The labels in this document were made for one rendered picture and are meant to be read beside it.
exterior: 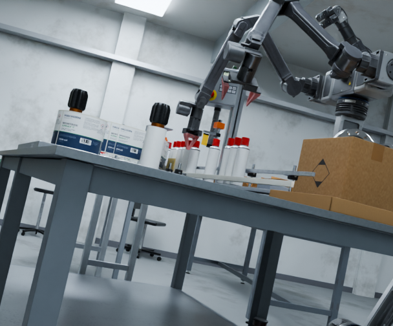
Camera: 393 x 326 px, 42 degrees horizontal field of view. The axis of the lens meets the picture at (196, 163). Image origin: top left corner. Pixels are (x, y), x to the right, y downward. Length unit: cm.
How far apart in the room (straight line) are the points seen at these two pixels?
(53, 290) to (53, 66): 604
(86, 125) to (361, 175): 104
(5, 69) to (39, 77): 43
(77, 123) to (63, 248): 100
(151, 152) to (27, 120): 482
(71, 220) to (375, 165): 117
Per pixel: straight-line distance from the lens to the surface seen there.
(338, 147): 191
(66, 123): 207
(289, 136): 758
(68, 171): 110
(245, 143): 211
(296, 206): 130
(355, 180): 188
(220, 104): 259
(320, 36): 214
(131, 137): 245
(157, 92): 710
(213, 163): 232
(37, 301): 113
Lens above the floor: 77
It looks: 5 degrees up
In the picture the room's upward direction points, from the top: 12 degrees clockwise
